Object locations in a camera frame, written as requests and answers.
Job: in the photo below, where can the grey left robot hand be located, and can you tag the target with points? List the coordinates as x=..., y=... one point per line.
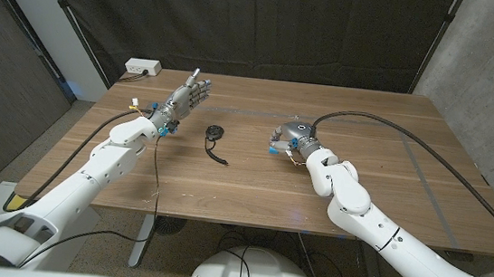
x=180, y=102

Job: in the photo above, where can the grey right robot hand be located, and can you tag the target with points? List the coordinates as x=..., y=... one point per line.
x=300, y=132

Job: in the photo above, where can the blue lego block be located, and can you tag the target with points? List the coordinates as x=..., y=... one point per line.
x=273, y=150

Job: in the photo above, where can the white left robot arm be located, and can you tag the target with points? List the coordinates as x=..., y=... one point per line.
x=103, y=165

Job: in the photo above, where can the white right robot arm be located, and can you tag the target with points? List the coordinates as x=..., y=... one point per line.
x=379, y=233

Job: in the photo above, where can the white power outlet strip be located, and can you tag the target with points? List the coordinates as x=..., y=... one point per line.
x=142, y=66

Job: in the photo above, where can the black backdrop curtain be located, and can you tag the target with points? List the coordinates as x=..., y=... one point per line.
x=258, y=21

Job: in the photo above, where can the black round floor fan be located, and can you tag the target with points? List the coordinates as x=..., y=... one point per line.
x=170, y=225

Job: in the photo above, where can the black backdrop stand pole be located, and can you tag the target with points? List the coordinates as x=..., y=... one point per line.
x=433, y=49
x=76, y=26

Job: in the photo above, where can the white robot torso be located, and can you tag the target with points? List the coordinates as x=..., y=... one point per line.
x=257, y=271

